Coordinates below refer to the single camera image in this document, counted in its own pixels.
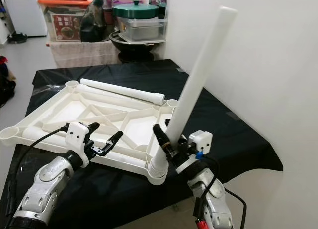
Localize white plastic table top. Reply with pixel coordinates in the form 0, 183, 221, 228
0, 80, 179, 186

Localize black tablecloth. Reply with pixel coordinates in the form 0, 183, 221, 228
0, 59, 284, 229

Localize beige cloth covered bench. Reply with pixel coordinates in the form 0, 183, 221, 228
50, 39, 120, 69

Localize black wok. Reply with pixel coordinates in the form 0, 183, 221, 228
109, 33, 160, 64

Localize black folding chair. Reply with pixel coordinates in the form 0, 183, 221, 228
0, 73, 16, 108

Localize clear plastic storage box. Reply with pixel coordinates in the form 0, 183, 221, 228
117, 18, 167, 41

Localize black bag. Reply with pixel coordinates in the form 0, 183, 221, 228
81, 0, 110, 43

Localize red printed carton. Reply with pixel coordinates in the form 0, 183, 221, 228
52, 13, 83, 41

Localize green pot with lid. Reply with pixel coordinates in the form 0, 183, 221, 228
112, 0, 160, 19

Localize dark green slippers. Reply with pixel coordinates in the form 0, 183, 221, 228
7, 33, 28, 44

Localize orange lidded storage box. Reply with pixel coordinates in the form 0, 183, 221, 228
37, 0, 95, 42

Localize white fridge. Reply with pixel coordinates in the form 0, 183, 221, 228
2, 0, 48, 37

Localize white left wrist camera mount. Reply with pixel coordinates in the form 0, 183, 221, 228
66, 121, 92, 167

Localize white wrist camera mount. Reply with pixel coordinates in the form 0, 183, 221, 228
176, 131, 213, 175
66, 121, 92, 167

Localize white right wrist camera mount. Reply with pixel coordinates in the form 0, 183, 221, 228
176, 131, 213, 175

